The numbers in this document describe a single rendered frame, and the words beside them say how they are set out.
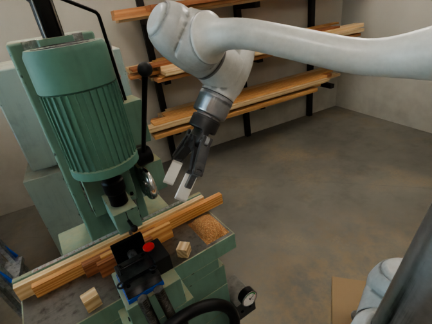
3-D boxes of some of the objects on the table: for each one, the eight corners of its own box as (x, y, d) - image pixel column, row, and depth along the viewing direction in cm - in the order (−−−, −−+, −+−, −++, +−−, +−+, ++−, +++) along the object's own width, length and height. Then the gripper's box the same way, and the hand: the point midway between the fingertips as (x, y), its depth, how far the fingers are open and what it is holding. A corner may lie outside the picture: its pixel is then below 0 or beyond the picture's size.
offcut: (181, 249, 90) (179, 241, 88) (191, 249, 89) (189, 242, 87) (177, 257, 87) (175, 249, 85) (188, 258, 86) (186, 250, 84)
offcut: (89, 314, 74) (83, 303, 72) (84, 305, 76) (79, 296, 74) (103, 303, 76) (98, 294, 74) (98, 296, 78) (94, 286, 76)
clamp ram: (126, 285, 79) (117, 261, 75) (118, 268, 85) (109, 245, 81) (157, 268, 83) (150, 245, 79) (147, 253, 89) (140, 231, 85)
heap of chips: (207, 245, 90) (206, 238, 88) (188, 224, 99) (186, 218, 98) (229, 232, 93) (228, 225, 92) (208, 213, 103) (207, 207, 101)
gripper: (240, 128, 66) (200, 213, 67) (204, 118, 88) (174, 182, 90) (213, 113, 63) (171, 204, 64) (182, 107, 85) (152, 173, 86)
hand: (175, 187), depth 77 cm, fingers open, 13 cm apart
